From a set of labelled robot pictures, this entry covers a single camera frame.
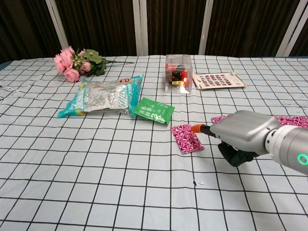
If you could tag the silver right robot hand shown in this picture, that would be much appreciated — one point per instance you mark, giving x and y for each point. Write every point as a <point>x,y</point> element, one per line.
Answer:
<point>240,130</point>

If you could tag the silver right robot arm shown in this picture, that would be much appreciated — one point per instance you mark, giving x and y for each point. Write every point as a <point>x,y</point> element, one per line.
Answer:
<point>288,144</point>

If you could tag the cardboard sheet with colour swatches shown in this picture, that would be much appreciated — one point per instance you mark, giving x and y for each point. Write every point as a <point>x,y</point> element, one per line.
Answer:
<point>219,80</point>

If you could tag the clear box with red toy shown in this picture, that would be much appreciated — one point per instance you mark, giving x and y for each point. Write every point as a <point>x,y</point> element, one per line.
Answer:
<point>178,77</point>

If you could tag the green tea sachet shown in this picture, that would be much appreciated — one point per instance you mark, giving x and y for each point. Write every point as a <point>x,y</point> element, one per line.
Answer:
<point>152,110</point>

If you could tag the teal silver snack bag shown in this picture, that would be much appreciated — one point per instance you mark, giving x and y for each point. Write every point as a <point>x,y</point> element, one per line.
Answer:
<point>101,97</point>

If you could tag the white black checked tablecloth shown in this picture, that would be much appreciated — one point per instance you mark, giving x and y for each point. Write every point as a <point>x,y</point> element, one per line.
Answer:
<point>96,168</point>

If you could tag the dark brown curtain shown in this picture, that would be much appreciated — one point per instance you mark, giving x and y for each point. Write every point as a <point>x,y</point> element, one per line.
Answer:
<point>103,24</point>

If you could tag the pink artificial flower bouquet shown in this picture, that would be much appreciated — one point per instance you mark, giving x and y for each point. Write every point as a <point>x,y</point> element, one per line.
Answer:
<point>66,65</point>

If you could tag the white partition post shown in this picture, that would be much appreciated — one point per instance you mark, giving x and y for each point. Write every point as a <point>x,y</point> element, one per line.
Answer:
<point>294,26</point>
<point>140,26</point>
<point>206,26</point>
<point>57,26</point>

